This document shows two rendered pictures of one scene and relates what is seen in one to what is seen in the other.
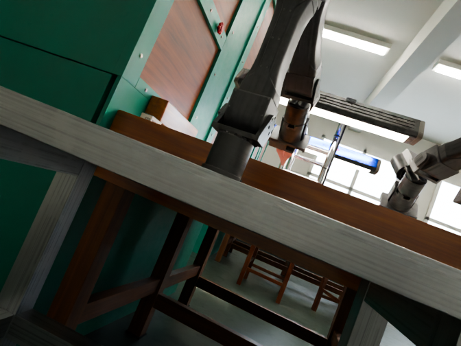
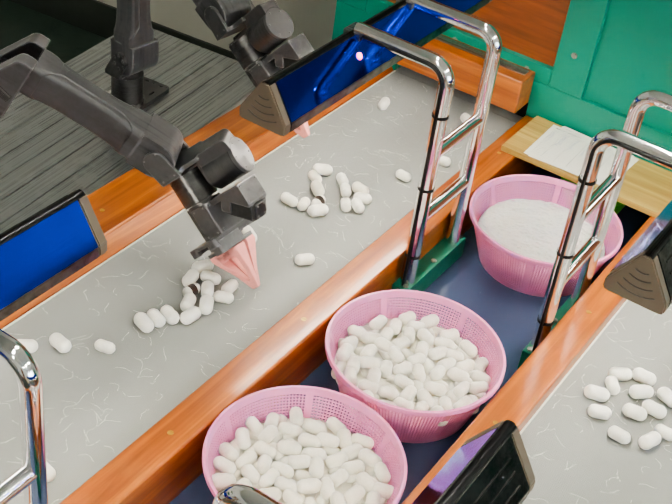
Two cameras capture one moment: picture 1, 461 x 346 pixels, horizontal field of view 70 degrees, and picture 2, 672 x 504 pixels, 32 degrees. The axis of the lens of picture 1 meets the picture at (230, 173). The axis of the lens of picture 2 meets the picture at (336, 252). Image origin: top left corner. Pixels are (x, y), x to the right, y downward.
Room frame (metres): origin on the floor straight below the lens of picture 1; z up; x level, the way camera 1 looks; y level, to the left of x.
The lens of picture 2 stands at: (1.46, -1.83, 1.91)
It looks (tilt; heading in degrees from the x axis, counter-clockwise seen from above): 37 degrees down; 104
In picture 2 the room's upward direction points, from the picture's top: 8 degrees clockwise
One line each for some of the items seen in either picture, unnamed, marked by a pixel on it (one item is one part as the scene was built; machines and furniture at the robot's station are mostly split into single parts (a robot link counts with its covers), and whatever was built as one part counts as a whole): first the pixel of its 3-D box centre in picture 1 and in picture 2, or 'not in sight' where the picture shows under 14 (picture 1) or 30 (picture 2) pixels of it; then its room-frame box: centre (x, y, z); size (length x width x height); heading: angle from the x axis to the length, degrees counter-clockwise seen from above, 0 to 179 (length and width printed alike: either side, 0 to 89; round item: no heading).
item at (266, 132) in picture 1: (243, 123); (132, 59); (0.53, 0.01, 0.77); 0.09 x 0.06 x 0.06; 69
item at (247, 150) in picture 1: (227, 159); (127, 87); (0.52, 0.01, 0.71); 0.20 x 0.07 x 0.08; 81
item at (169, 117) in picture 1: (173, 123); (457, 64); (1.12, 0.24, 0.83); 0.30 x 0.06 x 0.07; 165
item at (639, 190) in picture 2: not in sight; (597, 166); (1.43, 0.11, 0.77); 0.33 x 0.15 x 0.01; 165
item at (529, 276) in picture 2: not in sight; (540, 239); (1.38, -0.10, 0.72); 0.27 x 0.27 x 0.10
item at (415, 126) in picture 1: (324, 102); (382, 32); (1.06, -0.20, 1.08); 0.62 x 0.08 x 0.07; 75
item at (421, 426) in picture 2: not in sight; (410, 371); (1.27, -0.53, 0.72); 0.27 x 0.27 x 0.10
